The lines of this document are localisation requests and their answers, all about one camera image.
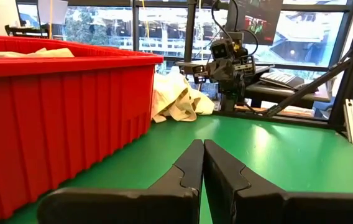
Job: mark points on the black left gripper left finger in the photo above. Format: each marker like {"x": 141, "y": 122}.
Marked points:
{"x": 133, "y": 205}

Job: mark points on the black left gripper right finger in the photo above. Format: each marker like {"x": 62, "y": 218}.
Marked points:
{"x": 273, "y": 205}

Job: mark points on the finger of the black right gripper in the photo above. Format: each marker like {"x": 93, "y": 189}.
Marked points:
{"x": 248, "y": 66}
{"x": 193, "y": 68}

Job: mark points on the beige garment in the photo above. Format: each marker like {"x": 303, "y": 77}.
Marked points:
{"x": 30, "y": 53}

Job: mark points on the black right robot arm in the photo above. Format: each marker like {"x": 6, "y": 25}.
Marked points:
{"x": 231, "y": 99}

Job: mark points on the red plastic laundry bin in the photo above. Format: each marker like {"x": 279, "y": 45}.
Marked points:
{"x": 55, "y": 124}

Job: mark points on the white crumpled garment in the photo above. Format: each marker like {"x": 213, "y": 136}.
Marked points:
{"x": 179, "y": 99}

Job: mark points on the black side desk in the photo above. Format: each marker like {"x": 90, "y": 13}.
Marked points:
{"x": 276, "y": 93}

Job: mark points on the grey blue panel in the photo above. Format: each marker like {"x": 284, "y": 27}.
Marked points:
{"x": 53, "y": 11}

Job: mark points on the dark wall monitor screen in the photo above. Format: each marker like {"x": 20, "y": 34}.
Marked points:
{"x": 262, "y": 20}

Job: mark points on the black window frame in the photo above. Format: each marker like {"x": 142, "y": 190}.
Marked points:
{"x": 136, "y": 28}

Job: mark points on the silver aluminium bracket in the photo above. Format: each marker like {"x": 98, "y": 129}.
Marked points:
{"x": 352, "y": 121}

